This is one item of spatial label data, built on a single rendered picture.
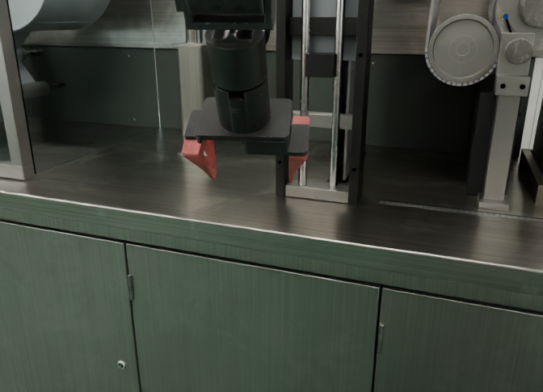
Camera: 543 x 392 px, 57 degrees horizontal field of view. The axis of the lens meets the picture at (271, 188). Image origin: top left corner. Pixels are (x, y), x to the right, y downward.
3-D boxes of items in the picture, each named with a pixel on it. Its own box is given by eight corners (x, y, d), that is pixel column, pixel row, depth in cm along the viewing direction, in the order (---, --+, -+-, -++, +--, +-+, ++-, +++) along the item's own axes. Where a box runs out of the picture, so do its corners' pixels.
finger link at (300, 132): (254, 158, 65) (248, 101, 58) (309, 159, 64) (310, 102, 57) (248, 197, 60) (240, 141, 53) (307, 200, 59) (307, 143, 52)
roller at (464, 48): (424, 82, 93) (431, 14, 89) (431, 69, 116) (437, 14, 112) (494, 84, 89) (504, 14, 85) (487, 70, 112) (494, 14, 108)
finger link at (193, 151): (202, 156, 65) (189, 99, 58) (256, 158, 65) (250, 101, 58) (191, 196, 61) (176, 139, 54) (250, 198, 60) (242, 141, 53)
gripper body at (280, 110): (207, 109, 59) (197, 56, 53) (292, 111, 58) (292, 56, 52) (196, 147, 55) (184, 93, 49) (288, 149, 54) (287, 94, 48)
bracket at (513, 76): (477, 209, 90) (503, 33, 80) (477, 198, 96) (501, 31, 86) (508, 212, 89) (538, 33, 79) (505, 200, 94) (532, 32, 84)
